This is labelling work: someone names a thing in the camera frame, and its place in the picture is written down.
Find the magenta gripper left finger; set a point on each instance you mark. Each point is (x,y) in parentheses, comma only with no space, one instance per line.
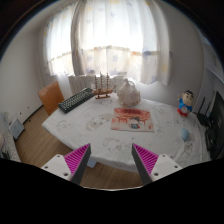
(70,167)

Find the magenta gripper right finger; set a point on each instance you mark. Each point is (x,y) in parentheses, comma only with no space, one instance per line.
(152,167)

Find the light blue computer mouse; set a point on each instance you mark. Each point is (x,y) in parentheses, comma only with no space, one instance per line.
(184,134)

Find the white patterned tablecloth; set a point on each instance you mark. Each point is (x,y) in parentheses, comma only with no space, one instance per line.
(91,123)

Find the white box on floor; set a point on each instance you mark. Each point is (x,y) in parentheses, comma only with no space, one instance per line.
(16,128)

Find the black router with antennas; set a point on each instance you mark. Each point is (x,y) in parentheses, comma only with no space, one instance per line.
(203,118)

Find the cartoon boy figurine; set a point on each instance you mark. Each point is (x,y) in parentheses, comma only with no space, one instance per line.
(185,103)

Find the black monitor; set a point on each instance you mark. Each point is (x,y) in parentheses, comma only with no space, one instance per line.
(215,133)

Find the orange wooden chair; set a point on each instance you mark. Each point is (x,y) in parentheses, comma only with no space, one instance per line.
(50,97)

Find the black keyboard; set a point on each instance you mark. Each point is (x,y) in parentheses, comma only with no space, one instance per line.
(75,100)

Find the wooden model sailing ship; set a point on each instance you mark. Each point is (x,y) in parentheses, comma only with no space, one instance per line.
(104,87)

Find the white patterned curtain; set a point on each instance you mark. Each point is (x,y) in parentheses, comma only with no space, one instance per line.
(117,37)

